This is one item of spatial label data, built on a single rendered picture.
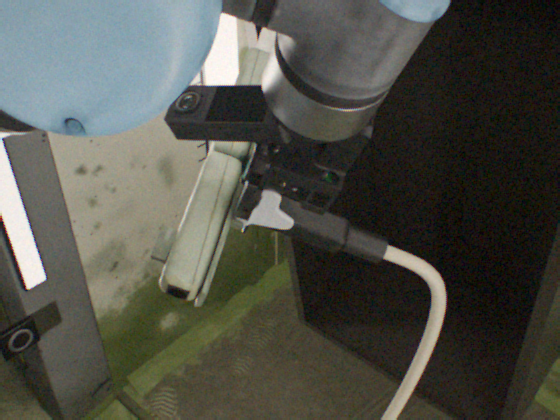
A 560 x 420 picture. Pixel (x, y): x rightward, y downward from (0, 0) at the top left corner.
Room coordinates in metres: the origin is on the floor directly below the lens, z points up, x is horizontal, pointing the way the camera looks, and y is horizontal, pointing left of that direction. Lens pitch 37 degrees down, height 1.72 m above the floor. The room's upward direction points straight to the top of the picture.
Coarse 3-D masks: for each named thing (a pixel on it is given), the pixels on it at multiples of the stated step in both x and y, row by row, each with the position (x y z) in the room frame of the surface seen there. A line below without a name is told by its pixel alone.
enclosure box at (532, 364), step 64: (512, 0) 1.09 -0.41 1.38; (448, 64) 1.18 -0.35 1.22; (512, 64) 1.09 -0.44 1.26; (384, 128) 1.32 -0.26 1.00; (448, 128) 1.20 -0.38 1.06; (512, 128) 1.10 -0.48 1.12; (384, 192) 1.36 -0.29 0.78; (448, 192) 1.22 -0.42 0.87; (512, 192) 1.11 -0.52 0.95; (320, 256) 1.24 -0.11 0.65; (448, 256) 1.25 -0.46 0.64; (512, 256) 1.12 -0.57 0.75; (320, 320) 1.17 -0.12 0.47; (384, 320) 1.15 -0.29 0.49; (448, 320) 1.14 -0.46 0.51; (512, 320) 1.12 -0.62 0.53; (448, 384) 0.95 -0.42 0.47; (512, 384) 0.75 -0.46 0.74
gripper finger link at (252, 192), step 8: (256, 176) 0.44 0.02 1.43; (248, 184) 0.44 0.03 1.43; (256, 184) 0.44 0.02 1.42; (248, 192) 0.44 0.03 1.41; (256, 192) 0.44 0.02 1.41; (240, 200) 0.45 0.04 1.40; (248, 200) 0.44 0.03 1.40; (256, 200) 0.44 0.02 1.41; (240, 208) 0.45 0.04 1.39; (248, 208) 0.44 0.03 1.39; (240, 216) 0.47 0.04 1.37; (248, 216) 0.46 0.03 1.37
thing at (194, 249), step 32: (256, 64) 0.65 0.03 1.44; (224, 160) 0.53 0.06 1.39; (192, 192) 0.50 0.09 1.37; (224, 192) 0.50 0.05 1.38; (192, 224) 0.46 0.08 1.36; (224, 224) 0.47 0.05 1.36; (320, 224) 0.49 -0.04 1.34; (160, 256) 0.44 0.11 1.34; (192, 256) 0.43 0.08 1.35; (192, 288) 0.40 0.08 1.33
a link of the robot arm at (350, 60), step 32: (288, 0) 0.34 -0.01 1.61; (320, 0) 0.34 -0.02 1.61; (352, 0) 0.33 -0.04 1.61; (384, 0) 0.33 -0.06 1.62; (416, 0) 0.33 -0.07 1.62; (448, 0) 0.36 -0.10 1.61; (288, 32) 0.36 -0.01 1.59; (320, 32) 0.35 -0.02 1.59; (352, 32) 0.34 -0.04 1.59; (384, 32) 0.34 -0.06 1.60; (416, 32) 0.35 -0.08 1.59; (288, 64) 0.38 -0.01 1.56; (320, 64) 0.36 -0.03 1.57; (352, 64) 0.35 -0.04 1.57; (384, 64) 0.35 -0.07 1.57; (320, 96) 0.37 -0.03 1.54; (352, 96) 0.37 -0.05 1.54
